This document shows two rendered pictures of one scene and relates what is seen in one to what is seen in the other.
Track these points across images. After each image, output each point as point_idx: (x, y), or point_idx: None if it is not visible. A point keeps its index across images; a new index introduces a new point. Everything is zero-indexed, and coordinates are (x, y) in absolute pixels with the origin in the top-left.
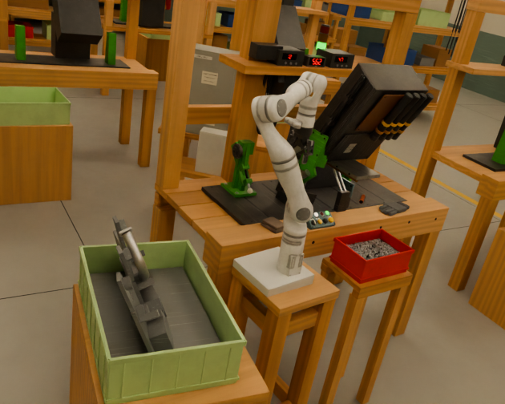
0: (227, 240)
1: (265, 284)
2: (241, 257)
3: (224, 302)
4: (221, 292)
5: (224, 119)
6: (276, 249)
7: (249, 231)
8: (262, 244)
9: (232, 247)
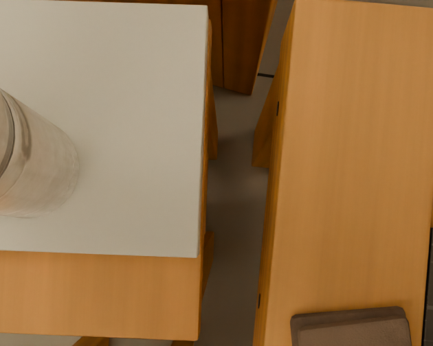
0: (327, 44)
1: None
2: (199, 41)
3: (269, 118)
4: (275, 90)
5: None
6: (177, 230)
7: (365, 208)
8: (271, 224)
9: (288, 58)
